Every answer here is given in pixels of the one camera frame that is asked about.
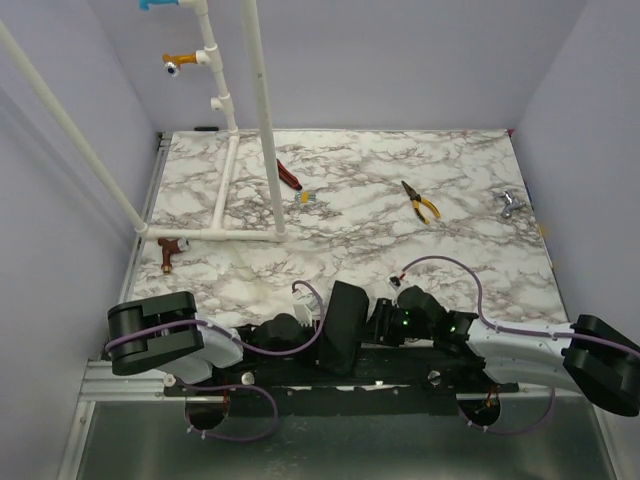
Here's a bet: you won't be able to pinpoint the black zip tool case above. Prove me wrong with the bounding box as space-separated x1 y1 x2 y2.
317 281 369 376

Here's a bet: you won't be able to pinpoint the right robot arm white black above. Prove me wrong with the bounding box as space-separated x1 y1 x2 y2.
364 286 639 417

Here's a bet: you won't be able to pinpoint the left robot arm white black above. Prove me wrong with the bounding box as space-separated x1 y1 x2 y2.
104 291 324 395

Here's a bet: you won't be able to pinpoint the brown brass valve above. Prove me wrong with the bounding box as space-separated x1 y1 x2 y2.
157 237 190 274

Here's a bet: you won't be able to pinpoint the chrome faucet tap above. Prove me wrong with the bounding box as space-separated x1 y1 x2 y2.
492 190 526 219

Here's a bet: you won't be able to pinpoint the red black utility knife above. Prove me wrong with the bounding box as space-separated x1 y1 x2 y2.
277 159 302 191

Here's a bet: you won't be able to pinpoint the orange tap on pipe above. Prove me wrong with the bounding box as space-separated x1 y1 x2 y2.
162 52 198 77

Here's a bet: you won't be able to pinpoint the blue tap on pipe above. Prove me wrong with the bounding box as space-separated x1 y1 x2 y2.
138 0 180 11

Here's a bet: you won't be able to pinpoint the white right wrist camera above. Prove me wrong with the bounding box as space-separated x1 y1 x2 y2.
388 276 402 289

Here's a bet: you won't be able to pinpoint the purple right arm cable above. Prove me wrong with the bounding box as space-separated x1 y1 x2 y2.
389 255 640 436

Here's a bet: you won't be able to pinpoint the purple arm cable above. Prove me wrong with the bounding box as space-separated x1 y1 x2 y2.
103 279 329 444
389 255 640 436

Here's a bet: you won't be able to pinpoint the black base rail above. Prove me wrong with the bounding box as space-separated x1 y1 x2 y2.
164 346 518 417

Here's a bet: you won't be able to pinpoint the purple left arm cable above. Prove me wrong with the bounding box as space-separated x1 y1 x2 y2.
103 279 329 444

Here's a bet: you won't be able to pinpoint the yellow handled pliers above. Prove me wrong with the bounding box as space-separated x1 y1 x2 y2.
401 181 441 225

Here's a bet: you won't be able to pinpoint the aluminium extrusion frame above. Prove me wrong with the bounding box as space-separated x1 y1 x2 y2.
56 131 173 479

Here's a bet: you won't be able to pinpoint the white PVC pipe frame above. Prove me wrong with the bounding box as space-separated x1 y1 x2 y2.
1 1 286 242

